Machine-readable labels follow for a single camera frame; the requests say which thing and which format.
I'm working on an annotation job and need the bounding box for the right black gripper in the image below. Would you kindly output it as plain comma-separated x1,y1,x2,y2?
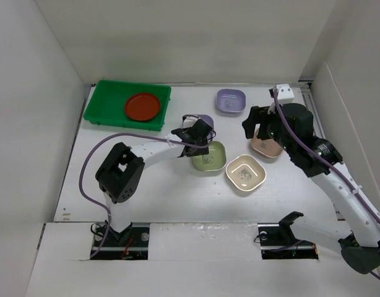
242,105,295,155

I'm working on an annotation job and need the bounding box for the purple square bowl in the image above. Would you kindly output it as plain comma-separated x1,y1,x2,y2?
196,114,214,129
215,88,246,114

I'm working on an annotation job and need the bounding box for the green square bowl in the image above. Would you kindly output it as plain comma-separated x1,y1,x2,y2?
192,141,227,171

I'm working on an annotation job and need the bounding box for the cream square bowl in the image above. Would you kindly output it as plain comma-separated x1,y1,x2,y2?
225,155,267,192

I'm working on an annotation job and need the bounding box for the red round plate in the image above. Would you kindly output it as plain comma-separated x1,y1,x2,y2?
124,93,161,122

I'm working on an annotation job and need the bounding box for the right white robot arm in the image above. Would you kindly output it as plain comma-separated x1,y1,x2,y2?
242,103,380,274

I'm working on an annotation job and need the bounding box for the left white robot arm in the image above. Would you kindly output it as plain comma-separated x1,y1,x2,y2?
95,118,215,246

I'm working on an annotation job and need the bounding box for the green plastic bin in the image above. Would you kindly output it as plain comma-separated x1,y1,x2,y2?
84,80,171,131

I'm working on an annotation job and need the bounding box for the pink square bowl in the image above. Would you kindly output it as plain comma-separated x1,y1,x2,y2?
250,129,283,158

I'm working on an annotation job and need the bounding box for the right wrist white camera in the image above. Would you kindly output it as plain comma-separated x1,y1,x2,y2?
269,84,295,105

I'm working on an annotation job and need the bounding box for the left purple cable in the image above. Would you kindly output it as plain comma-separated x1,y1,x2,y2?
78,114,217,259

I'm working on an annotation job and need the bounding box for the purple cable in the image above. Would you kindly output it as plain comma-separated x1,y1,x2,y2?
78,114,217,259
272,89,380,284

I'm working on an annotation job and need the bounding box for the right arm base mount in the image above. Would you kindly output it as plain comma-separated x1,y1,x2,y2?
254,223,319,260

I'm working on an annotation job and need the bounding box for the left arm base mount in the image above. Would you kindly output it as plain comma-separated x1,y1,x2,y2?
90,222,150,260

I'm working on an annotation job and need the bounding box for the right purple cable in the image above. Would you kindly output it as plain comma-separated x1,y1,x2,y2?
272,89,380,284

